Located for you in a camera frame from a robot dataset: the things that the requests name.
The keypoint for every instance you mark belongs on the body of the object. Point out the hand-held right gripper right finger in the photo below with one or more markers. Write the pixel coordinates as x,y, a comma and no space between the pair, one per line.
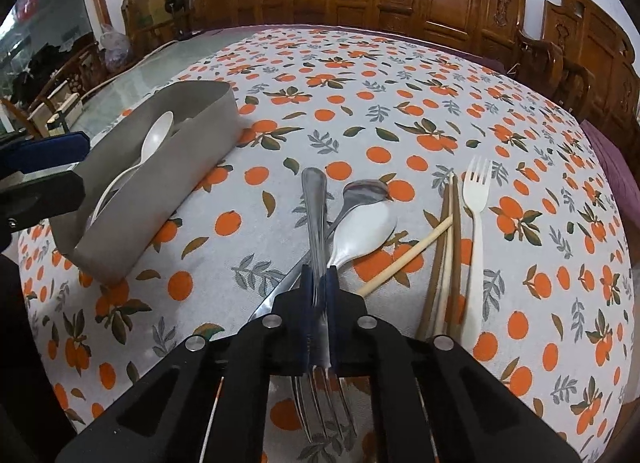
331,293

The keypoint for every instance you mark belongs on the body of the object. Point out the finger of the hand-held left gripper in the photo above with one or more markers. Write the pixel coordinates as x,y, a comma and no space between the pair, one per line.
45,153
40,198

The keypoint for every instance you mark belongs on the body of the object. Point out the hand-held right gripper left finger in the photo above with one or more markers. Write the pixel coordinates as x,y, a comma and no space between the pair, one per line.
306,293

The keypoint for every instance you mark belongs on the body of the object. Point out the light wooden chopstick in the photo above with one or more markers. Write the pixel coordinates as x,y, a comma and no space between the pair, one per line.
442,288
400,260

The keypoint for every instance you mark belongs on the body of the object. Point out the metal fork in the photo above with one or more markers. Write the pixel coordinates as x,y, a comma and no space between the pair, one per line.
314,213

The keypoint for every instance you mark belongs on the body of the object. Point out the brown wooden chopstick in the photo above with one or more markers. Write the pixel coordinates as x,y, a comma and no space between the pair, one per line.
435,283
455,293

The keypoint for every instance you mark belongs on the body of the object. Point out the metal spoon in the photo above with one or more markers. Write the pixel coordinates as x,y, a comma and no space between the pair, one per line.
367,193

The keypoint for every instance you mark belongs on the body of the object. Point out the large white plastic spoon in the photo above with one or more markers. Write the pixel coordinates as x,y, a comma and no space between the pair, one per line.
157,130

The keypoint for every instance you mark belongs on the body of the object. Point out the metal utensil tray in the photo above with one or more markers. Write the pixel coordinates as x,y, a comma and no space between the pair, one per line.
165,183

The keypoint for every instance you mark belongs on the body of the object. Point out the white plastic fork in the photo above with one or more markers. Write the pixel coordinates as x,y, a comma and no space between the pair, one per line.
475,193

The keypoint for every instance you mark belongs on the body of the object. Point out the plain wooden chair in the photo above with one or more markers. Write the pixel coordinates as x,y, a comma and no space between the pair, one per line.
75,78

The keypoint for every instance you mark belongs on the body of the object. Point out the clear plastic bag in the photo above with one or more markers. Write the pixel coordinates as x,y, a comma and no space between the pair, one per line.
114,48

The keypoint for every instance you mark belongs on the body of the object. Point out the orange print tablecloth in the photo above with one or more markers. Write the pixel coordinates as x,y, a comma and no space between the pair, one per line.
250,108

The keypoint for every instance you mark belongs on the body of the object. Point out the black desk fan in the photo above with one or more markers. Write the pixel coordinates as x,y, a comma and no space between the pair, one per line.
175,5

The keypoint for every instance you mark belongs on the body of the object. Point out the purple chair cushion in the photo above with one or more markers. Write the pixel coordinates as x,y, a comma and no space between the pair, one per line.
620,168

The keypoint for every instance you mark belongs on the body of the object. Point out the carved wooden armchair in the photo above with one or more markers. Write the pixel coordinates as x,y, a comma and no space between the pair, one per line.
585,38

